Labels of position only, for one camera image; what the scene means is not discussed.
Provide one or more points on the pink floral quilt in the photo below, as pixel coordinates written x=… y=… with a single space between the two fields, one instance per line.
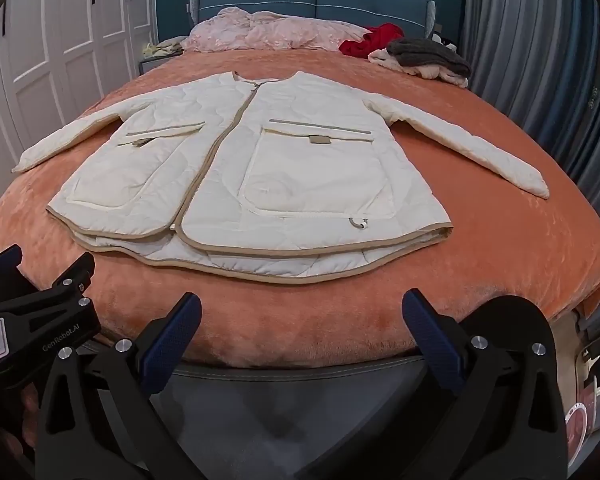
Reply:
x=280 y=32

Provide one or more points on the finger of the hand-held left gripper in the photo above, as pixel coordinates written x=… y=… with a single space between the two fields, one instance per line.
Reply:
x=5 y=260
x=75 y=270

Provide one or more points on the cream garment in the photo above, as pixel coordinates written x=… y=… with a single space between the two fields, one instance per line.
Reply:
x=425 y=72

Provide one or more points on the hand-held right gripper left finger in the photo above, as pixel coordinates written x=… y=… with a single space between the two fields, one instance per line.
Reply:
x=172 y=340

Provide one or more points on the white wardrobe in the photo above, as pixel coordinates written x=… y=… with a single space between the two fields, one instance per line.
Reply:
x=55 y=35

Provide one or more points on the grey knit sweater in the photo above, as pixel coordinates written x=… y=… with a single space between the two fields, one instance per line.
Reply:
x=430 y=55

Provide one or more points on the red garment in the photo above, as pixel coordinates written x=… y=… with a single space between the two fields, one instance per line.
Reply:
x=375 y=42

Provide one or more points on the yellow cloth pile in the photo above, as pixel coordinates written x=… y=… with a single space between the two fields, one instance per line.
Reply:
x=162 y=49

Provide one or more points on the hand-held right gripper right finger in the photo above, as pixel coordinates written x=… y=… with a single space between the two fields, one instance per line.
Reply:
x=430 y=340

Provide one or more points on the grey curtain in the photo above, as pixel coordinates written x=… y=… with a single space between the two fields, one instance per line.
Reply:
x=540 y=60

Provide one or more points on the pink round object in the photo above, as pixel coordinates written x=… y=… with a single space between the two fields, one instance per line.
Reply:
x=577 y=430

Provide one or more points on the orange plush blanket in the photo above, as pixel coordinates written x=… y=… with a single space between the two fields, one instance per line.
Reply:
x=480 y=260

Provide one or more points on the grey nightstand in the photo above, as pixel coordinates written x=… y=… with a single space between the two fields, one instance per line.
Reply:
x=152 y=65

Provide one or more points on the white quilted jacket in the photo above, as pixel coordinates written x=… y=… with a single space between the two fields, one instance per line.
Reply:
x=305 y=170

